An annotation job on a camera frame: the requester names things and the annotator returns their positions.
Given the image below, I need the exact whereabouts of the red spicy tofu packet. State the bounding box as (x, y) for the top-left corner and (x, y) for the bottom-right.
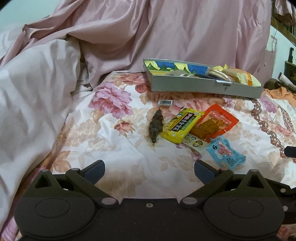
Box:
(189, 104), (239, 143)

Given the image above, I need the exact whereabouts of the yellow snack packet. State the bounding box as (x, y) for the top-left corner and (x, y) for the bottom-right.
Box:
(161, 108), (204, 144)

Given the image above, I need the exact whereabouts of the dark seaweed snack packet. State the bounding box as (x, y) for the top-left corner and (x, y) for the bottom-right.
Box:
(148, 109), (164, 145)

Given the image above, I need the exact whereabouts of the blue shrimp snack packet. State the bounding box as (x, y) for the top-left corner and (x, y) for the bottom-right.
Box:
(207, 136), (246, 170)

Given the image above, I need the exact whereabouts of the orange cloth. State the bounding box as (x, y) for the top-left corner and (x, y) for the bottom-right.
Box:
(263, 87), (296, 107)

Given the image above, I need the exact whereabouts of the small white green packet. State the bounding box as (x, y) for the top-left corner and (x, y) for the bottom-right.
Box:
(182, 133), (209, 153)

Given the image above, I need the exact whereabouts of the yellow orange snack bag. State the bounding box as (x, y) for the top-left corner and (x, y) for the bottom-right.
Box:
(214, 64), (261, 87)

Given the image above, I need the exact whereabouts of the round crackers packet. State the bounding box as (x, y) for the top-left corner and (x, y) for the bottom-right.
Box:
(206, 67), (235, 82)

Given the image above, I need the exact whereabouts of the floral bed sheet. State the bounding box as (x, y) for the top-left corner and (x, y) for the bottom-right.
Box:
(1, 73), (295, 240)

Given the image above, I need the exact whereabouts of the dark wooden furniture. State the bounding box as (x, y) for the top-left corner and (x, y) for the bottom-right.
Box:
(271, 0), (295, 84)

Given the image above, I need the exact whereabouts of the white pink quilt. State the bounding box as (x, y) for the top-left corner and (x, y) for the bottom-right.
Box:
(1, 28), (91, 225)

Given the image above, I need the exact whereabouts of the grey cardboard box tray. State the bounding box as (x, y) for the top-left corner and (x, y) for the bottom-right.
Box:
(143, 59), (263, 98)

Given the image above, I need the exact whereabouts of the pink satin blanket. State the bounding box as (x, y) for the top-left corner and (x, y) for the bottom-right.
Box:
(1, 1), (271, 87)

